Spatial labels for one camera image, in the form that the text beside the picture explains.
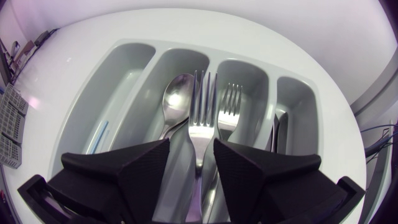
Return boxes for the steel knife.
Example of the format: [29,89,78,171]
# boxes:
[269,111,290,154]

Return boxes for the steel spoon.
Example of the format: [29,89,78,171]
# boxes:
[158,73,198,141]
[167,117,190,141]

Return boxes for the black power brick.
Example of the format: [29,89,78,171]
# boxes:
[33,29,51,47]

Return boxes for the black cable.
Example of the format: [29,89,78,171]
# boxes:
[12,27,60,83]

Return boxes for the steel fork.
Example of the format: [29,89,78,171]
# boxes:
[185,70,219,223]
[201,82,244,223]

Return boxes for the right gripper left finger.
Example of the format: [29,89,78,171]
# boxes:
[46,139,170,223]

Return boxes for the blue cable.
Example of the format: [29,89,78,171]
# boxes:
[359,123,398,134]
[364,132,398,159]

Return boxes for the grey cutlery basket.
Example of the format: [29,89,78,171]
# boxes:
[0,83,29,170]

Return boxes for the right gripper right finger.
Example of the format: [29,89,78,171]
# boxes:
[213,139,348,223]

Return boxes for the grey cutlery tray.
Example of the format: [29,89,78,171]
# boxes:
[48,38,325,223]

